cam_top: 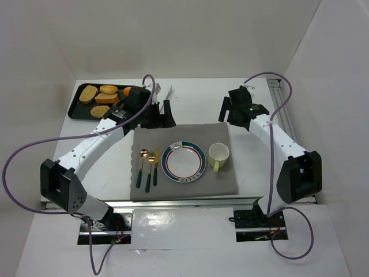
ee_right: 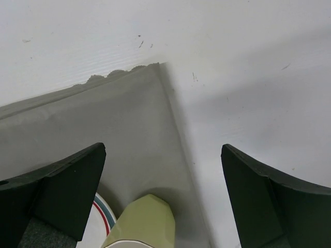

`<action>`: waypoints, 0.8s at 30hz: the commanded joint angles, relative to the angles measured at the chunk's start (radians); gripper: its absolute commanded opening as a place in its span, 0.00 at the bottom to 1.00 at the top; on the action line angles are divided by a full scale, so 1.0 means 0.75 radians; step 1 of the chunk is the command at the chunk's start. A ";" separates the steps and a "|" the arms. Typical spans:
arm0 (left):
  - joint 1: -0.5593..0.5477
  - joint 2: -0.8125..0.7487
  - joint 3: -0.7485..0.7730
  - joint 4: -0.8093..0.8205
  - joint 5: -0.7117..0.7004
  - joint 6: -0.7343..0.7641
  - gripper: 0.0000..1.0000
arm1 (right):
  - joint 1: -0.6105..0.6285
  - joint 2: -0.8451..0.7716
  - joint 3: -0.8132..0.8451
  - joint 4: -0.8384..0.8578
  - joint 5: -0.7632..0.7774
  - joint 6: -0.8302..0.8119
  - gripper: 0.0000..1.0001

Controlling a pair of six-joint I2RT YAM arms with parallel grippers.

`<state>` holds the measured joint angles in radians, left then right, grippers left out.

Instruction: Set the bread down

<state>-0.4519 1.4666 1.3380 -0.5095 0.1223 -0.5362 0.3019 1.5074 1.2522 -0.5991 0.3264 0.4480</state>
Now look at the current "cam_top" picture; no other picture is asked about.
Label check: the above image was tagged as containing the aluminium rail front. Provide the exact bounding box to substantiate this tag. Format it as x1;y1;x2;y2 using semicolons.
107;197;256;209

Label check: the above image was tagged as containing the orange cake slice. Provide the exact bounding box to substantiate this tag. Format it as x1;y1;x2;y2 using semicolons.
95;93;120;104

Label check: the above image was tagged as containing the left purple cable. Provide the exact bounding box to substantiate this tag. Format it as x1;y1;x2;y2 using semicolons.
2;74;156;275

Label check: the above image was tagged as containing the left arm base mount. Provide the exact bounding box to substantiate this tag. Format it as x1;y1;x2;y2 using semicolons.
91;210;133;245

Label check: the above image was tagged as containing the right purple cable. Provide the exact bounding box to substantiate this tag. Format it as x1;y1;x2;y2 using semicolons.
243;72;314;260

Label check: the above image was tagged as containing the gold fork green handle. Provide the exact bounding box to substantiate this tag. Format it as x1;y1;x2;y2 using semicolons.
145;151;155;193

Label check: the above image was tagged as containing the seeded bread slice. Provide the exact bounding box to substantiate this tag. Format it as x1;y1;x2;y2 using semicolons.
79;85;98;104
90;105;110;118

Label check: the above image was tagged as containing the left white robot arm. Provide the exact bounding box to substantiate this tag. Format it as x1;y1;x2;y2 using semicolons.
40;87;176;229

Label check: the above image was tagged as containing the black serving tray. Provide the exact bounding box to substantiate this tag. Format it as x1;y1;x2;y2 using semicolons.
67;83;133;121

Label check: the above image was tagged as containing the round bun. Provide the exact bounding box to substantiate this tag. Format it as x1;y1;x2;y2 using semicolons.
99;85;118;95

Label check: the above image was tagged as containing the aluminium rail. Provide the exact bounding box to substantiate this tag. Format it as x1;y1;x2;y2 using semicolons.
107;197;256;209
266;79;296;141

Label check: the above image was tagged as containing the gold spoon green handle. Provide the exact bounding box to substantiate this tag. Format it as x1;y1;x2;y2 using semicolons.
135;149;148;188

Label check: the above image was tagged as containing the seeded bread slice front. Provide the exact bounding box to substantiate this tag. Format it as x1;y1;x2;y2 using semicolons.
90;105;110;118

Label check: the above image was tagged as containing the gold knife green handle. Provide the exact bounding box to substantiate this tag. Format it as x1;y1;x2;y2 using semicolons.
153;147;160;186

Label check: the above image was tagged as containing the white plate green rim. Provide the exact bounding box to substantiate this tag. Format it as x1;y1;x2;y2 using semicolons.
160;141;207;184

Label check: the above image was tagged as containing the purple cable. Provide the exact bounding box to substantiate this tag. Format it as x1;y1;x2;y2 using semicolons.
2;74;156;275
243;72;314;260

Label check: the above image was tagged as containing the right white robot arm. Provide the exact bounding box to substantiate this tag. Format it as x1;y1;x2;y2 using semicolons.
219;87;322;226

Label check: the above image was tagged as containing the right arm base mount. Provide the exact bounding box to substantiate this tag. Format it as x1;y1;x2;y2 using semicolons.
228;206;288;242

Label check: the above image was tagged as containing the orange fruit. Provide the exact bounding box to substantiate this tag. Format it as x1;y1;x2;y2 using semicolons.
123;87;131;98

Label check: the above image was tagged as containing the aluminium rail right side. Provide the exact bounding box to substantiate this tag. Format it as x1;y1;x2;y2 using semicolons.
266;79;296;141

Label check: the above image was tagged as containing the light yellow mug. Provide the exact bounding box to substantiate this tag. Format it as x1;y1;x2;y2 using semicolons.
208;143;229;172

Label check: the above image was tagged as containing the grey placemat cloth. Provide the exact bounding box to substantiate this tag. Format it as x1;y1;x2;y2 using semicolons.
130;122;238;201

